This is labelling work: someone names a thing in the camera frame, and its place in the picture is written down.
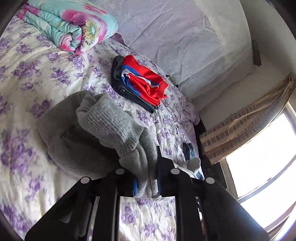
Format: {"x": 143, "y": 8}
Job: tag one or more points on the window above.
{"x": 261, "y": 174}

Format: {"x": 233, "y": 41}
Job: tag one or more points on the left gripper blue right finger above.
{"x": 204, "y": 209}

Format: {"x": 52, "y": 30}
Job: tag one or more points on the floral folded quilt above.
{"x": 74, "y": 26}

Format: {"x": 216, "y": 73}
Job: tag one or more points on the checkered beige curtain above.
{"x": 239, "y": 128}

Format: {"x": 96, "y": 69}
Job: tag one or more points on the grey sweatpants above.
{"x": 90, "y": 135}

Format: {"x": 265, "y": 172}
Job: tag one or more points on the red folded shorts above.
{"x": 143, "y": 81}

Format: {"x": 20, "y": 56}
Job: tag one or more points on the blue jeans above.
{"x": 188, "y": 151}

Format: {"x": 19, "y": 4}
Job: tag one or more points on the lavender lace headboard cover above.
{"x": 204, "y": 46}

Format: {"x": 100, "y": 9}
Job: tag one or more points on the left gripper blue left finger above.
{"x": 88, "y": 211}

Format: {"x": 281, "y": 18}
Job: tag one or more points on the dark folded clothes stack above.
{"x": 123, "y": 89}

